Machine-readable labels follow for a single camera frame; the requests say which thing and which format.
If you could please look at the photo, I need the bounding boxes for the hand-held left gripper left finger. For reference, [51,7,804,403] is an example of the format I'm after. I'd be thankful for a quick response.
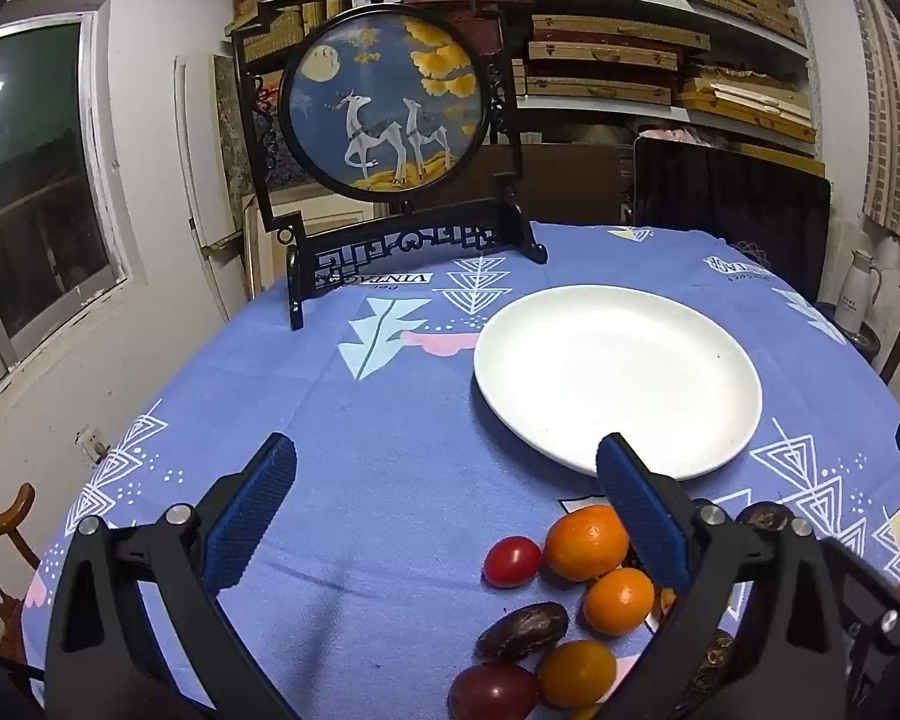
[43,431,301,720]

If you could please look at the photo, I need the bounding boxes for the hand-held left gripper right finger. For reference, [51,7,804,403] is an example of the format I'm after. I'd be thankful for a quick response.
[595,431,900,720]

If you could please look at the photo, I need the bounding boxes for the large orange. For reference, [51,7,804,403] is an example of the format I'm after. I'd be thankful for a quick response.
[544,505,631,583]

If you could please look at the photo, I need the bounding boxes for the red cherry tomato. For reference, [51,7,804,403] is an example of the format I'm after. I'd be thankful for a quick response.
[483,535,543,590]

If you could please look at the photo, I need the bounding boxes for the white round plate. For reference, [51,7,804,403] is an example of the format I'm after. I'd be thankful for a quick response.
[473,285,764,482]

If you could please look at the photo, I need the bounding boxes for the yellow-orange tomato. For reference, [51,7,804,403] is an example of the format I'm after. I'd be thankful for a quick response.
[537,640,618,710]

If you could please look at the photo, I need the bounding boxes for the dark red tomato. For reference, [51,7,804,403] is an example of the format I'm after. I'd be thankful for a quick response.
[449,662,541,720]

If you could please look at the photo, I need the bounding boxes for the dark round stool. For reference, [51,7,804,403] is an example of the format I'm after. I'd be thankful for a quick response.
[817,302,881,362]

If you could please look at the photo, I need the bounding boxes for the blue printed tablecloth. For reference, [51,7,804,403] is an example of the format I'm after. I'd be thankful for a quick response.
[21,221,900,720]

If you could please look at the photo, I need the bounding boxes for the white thermos jug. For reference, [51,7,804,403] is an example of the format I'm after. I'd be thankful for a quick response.
[836,247,884,337]

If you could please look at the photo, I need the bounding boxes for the carved wooden chair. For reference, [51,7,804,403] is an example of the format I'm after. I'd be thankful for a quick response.
[0,482,42,662]

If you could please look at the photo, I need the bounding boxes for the black monitor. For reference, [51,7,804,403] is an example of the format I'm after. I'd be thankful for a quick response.
[633,136,832,305]

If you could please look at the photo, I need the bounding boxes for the brick pattern curtain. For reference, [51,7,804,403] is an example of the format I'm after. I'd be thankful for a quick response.
[844,0,900,256]

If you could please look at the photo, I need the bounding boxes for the leaning framed canvases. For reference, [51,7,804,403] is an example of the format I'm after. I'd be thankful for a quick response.
[175,51,265,295]

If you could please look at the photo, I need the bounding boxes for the shelf of wooden boxes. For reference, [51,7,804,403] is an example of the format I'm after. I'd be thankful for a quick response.
[232,0,824,160]

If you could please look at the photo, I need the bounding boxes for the pink cloth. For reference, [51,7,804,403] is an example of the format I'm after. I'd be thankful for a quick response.
[645,124,728,145]

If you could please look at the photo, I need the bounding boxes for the white framed window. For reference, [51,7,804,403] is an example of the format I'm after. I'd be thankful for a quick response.
[0,0,132,410]

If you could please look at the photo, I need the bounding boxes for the deer painting table screen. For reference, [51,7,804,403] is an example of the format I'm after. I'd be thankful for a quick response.
[230,0,550,331]

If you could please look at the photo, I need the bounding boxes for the stack of wooden flat boxes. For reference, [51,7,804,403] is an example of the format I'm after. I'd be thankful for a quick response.
[511,13,815,137]

